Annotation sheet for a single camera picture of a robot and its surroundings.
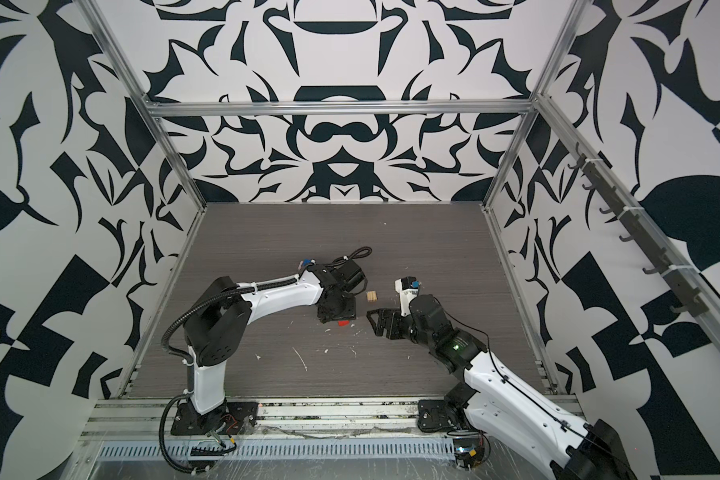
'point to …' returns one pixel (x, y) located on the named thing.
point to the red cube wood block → (342, 323)
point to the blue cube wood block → (306, 261)
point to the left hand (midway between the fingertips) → (351, 311)
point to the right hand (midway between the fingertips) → (379, 314)
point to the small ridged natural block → (371, 296)
